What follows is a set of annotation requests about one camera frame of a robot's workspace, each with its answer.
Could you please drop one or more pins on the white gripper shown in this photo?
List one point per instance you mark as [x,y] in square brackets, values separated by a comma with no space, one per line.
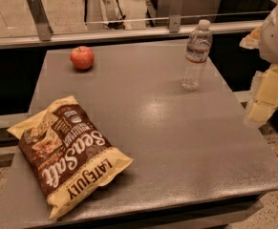
[263,100]

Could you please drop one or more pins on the clear plastic water bottle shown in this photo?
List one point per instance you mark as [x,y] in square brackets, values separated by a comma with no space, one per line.
[197,50]

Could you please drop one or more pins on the brown Late July chip bag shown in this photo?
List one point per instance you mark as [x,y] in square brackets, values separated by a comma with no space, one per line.
[69,156]

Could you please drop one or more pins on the red apple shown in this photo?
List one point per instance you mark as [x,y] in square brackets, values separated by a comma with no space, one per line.
[82,57]

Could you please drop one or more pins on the right metal bracket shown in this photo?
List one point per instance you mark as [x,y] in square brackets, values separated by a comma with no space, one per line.
[175,15]

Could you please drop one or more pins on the metal bracket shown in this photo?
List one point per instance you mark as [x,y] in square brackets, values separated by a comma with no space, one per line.
[175,15]
[39,16]

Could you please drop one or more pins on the left metal bracket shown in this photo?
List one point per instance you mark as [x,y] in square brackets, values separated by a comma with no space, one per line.
[39,16]

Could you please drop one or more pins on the metal rail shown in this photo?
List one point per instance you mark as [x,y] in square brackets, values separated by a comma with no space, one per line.
[95,37]

